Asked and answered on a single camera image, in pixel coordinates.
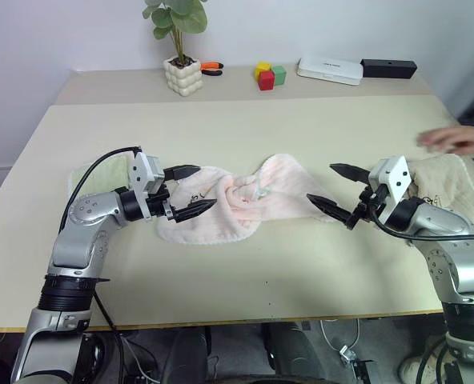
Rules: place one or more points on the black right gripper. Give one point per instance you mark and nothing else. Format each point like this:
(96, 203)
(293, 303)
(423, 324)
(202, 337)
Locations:
(371, 204)

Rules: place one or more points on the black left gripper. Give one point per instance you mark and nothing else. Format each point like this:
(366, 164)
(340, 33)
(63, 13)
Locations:
(159, 202)

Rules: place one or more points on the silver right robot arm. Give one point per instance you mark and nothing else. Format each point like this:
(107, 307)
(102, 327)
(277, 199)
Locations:
(461, 264)

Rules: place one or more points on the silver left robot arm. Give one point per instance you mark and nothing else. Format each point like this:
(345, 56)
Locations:
(81, 240)

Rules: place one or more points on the pink towel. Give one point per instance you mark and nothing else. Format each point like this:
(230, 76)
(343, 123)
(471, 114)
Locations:
(269, 188)

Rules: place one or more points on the green towel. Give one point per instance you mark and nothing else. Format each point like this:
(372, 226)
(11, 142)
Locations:
(105, 176)

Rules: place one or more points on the beige towel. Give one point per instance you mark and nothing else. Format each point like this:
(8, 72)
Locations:
(449, 184)

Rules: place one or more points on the person's bare hand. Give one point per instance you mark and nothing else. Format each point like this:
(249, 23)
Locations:
(457, 138)

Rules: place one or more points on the white bubble plant pot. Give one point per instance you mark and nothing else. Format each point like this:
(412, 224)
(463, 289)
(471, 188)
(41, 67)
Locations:
(183, 80)

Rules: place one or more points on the white flat box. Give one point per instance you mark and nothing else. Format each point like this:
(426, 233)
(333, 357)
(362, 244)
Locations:
(329, 69)

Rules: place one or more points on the green cube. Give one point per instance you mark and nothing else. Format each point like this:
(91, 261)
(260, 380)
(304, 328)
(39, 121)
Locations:
(279, 75)

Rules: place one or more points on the black long box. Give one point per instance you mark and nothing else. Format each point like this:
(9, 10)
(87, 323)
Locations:
(389, 68)

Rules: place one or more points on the red cube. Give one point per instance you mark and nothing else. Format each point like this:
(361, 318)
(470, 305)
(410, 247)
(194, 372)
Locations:
(266, 81)

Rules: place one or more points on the yellow cube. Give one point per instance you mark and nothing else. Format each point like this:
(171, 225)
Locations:
(262, 68)

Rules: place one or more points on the dark rounded shape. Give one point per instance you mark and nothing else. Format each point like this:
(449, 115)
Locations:
(293, 348)

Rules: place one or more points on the green leafy plant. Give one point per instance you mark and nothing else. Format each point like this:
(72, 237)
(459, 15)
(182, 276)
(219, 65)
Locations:
(189, 20)

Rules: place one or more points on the white shoe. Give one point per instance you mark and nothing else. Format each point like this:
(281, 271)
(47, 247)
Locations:
(411, 368)

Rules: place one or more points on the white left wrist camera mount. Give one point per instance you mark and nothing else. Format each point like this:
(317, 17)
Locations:
(139, 170)

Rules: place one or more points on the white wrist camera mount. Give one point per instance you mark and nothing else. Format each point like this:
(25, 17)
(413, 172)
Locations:
(139, 170)
(397, 176)

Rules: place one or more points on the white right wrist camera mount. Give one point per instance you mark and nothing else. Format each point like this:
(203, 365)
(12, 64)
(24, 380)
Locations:
(397, 176)

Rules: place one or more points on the small metal bracket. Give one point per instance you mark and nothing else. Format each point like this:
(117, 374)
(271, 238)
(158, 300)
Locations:
(346, 353)

